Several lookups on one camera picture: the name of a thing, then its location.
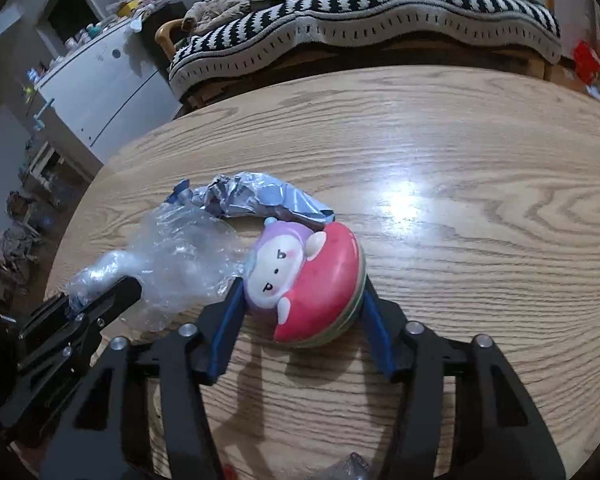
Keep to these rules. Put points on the red plastic bag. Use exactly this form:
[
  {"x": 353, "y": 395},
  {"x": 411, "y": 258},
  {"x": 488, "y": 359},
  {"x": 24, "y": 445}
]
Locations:
[{"x": 587, "y": 62}]

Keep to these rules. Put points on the white shelf rack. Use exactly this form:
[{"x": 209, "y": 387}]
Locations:
[{"x": 47, "y": 167}]

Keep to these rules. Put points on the grey crumpled plastic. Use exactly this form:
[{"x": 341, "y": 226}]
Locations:
[{"x": 352, "y": 467}]

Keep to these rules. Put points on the grey cloth pile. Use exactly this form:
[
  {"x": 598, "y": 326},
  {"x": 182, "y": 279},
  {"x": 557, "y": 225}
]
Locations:
[{"x": 12, "y": 247}]

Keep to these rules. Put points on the light blue hook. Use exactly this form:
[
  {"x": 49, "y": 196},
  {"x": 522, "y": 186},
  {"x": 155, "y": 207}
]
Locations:
[{"x": 42, "y": 115}]

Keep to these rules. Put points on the pink watermelon figure toy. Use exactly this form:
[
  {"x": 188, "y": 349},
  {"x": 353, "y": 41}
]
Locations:
[{"x": 330, "y": 280}]

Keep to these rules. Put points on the crumpled silver foil wrapper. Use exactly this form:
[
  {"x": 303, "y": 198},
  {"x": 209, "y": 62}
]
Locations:
[{"x": 250, "y": 195}]

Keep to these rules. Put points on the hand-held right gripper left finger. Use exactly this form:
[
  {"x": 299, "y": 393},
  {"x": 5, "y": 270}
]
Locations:
[{"x": 230, "y": 320}]

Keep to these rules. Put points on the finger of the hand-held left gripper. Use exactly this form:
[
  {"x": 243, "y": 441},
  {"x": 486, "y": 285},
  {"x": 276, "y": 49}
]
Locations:
[
  {"x": 45, "y": 316},
  {"x": 115, "y": 297}
]

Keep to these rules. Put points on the brown crumpled cloth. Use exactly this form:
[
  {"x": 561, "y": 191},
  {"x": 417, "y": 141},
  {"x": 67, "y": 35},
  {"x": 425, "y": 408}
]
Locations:
[{"x": 215, "y": 12}]

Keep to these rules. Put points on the striped black white blanket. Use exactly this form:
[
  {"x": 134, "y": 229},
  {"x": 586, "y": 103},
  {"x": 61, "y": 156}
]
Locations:
[{"x": 380, "y": 15}]

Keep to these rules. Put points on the yellow round container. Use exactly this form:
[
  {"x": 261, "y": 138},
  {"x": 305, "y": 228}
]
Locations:
[{"x": 127, "y": 8}]

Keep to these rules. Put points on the white cabinet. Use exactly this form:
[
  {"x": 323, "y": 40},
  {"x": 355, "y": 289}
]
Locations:
[{"x": 105, "y": 95}]

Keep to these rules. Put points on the clear plastic bag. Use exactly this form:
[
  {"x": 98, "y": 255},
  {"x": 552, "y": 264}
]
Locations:
[{"x": 180, "y": 260}]

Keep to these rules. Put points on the cluster of small bottles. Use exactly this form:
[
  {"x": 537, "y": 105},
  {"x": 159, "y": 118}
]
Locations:
[{"x": 87, "y": 35}]

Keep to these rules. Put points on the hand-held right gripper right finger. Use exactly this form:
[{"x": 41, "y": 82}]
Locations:
[{"x": 375, "y": 325}]

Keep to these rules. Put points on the wooden frame sofa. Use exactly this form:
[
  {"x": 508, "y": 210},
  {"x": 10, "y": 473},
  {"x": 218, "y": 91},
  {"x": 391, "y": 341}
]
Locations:
[{"x": 166, "y": 35}]

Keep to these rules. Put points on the white paper scrap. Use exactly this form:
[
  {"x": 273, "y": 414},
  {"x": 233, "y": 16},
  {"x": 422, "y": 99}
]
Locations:
[{"x": 597, "y": 94}]

